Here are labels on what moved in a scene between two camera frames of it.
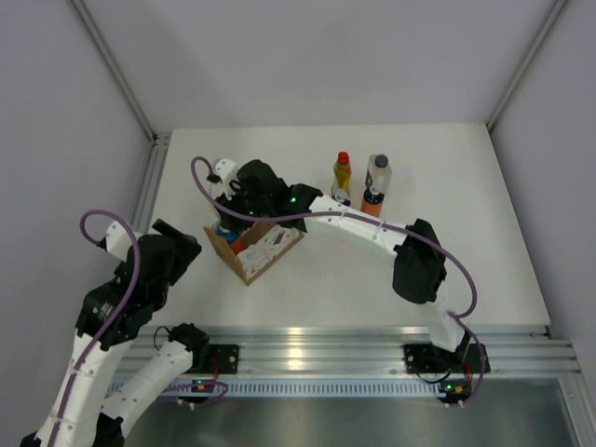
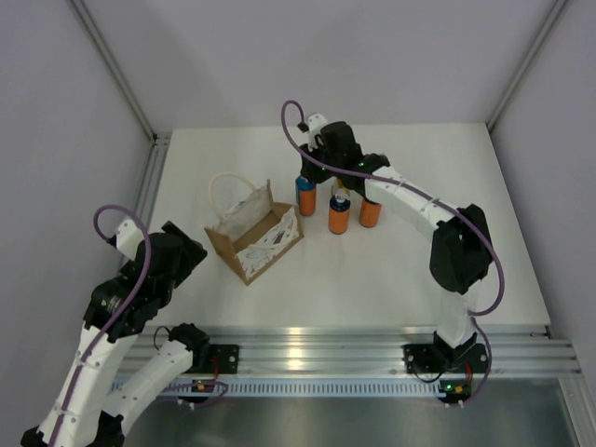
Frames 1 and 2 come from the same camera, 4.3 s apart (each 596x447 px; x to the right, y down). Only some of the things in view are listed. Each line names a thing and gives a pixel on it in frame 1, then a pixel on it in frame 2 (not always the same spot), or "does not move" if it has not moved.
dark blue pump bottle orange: x=372 y=203 does not move
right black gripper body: x=242 y=202 to x=317 y=172
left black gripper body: x=183 y=253 does not move
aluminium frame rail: x=513 y=349 does not move
